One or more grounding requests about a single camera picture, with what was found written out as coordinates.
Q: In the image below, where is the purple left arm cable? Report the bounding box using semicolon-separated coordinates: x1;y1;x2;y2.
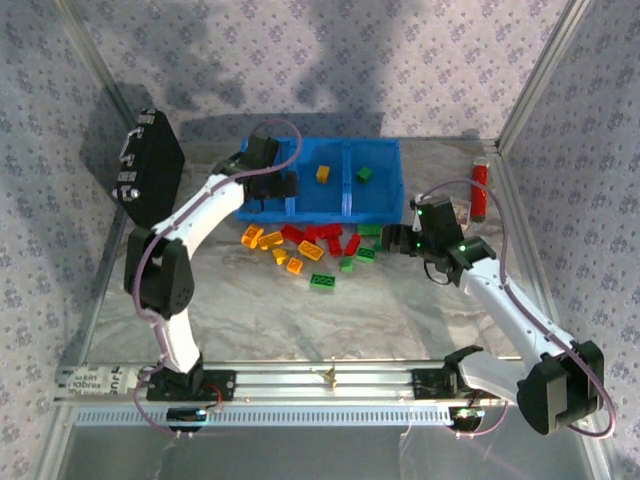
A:
122;118;304;441

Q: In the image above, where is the tan tape scrap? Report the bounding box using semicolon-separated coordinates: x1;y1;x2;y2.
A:
309;367;342;389

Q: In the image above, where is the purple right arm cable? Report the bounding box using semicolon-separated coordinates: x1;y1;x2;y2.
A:
417;178;617;441

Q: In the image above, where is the small card box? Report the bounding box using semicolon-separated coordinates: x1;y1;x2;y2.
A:
450;196;474;226

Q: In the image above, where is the black right gripper cable loop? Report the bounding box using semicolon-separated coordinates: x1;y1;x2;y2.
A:
422;258;450;287

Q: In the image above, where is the blue three-compartment plastic bin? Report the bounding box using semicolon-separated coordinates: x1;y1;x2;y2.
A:
233;135;405;225

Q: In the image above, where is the grey metal sheet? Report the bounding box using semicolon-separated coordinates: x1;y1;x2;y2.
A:
54;423;609;480

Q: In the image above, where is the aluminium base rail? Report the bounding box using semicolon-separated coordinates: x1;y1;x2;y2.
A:
53;358;521;404

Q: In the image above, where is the black controller board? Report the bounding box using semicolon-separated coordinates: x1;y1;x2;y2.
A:
448;406;487;428
166;406;209;427

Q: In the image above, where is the aluminium frame post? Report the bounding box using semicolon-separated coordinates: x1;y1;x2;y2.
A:
497;0;594;149
54;0;132;146

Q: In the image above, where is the white printed label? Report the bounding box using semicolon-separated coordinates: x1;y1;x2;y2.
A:
63;366;137;397

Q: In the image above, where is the red glitter tube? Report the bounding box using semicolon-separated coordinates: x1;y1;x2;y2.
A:
469;155;491;224

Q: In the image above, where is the grey slotted cable duct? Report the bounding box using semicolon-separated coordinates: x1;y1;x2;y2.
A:
73;403;454;427

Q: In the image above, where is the black hard case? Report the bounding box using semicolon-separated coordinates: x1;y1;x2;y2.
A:
110;107;187;239

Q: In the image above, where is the floral patterned backdrop cloth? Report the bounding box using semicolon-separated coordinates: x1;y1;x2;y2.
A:
0;0;640;480

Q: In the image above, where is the aluminium side rail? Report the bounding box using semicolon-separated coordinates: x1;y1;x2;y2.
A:
482;140;576;341
58;207;129;374

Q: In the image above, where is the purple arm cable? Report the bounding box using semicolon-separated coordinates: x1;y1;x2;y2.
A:
417;178;617;441
122;118;304;441

